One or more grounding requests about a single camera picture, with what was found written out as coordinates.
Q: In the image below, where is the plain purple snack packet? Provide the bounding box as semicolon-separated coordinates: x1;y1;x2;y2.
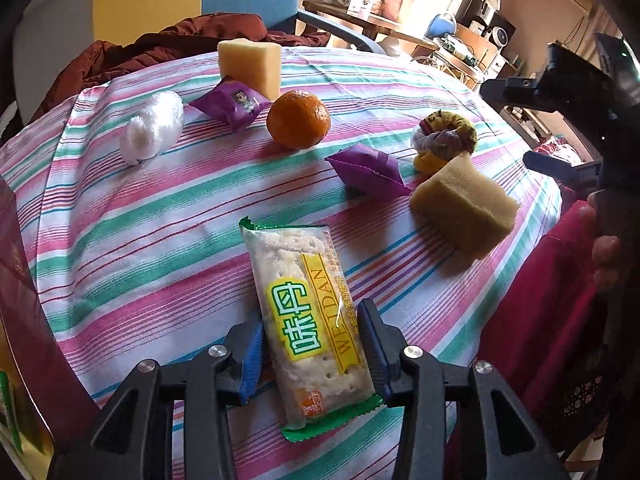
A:
325;143;413;197

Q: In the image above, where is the purple printed snack packet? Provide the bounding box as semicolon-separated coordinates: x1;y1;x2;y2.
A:
188;75;273;132

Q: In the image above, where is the yellow sponge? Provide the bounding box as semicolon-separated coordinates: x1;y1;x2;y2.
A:
217;39;283;101

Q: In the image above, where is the person's right hand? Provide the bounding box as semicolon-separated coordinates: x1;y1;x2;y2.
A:
580;191;621;291

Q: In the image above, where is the yellow pastry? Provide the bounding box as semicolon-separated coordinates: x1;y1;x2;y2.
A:
411;110;478;175

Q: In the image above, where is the orange mandarin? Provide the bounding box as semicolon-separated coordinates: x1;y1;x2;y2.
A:
266;89;332;150

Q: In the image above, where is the tan sponge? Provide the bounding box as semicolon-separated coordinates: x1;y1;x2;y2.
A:
410;152;519;262

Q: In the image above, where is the green yellow cracker packet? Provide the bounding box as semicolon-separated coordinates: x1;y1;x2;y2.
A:
239;216;383;443

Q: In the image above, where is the wooden desk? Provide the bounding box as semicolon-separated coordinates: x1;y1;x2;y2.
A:
302;0;441;53

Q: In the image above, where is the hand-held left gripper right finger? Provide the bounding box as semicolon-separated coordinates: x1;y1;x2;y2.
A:
356;298;571;480

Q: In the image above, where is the black stereo unit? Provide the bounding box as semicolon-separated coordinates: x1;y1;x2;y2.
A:
460;0;517;47

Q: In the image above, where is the white plastic bag ball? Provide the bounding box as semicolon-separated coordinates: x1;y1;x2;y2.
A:
120;91;185;167

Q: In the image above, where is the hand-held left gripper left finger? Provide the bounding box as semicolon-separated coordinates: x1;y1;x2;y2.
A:
47;317;266;480

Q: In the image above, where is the person's red garment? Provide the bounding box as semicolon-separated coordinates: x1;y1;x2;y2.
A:
475;200;608;411

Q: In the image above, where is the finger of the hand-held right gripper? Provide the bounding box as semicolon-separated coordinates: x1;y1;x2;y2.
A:
480;75;551;109
524;151;601;192

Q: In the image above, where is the gold tin box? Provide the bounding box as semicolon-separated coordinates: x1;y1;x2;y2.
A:
0;177;103;461

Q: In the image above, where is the maroon jacket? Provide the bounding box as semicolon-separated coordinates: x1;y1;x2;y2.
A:
30;14;331;126

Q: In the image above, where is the blue round appliance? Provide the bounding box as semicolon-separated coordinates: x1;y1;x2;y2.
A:
425;12;458;41

